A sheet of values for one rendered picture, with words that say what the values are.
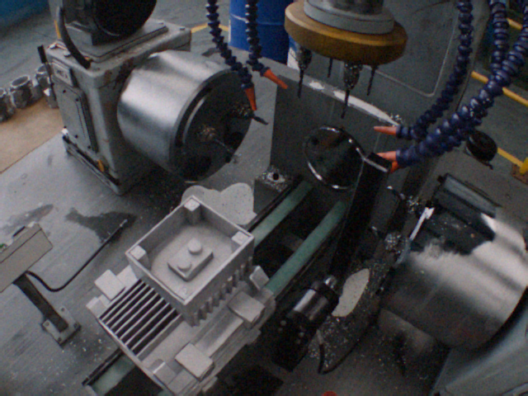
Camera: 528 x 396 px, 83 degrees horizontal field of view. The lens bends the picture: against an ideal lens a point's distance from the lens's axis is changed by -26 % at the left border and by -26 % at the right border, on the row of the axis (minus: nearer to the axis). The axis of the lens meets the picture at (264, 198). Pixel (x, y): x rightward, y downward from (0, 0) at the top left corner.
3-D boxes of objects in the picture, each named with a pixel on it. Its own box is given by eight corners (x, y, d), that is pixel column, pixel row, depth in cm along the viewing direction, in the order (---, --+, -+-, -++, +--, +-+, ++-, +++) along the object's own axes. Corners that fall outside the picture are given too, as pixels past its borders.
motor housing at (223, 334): (185, 268, 67) (171, 195, 53) (271, 330, 60) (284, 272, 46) (110, 339, 56) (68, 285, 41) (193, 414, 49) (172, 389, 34)
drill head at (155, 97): (164, 99, 103) (158, 21, 85) (267, 151, 90) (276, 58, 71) (95, 143, 89) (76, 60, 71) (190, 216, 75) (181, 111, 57)
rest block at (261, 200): (267, 197, 96) (271, 160, 87) (290, 211, 93) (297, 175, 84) (252, 212, 92) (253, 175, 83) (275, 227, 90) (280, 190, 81)
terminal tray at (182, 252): (194, 228, 54) (190, 193, 49) (255, 270, 50) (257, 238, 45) (135, 281, 47) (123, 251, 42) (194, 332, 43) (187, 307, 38)
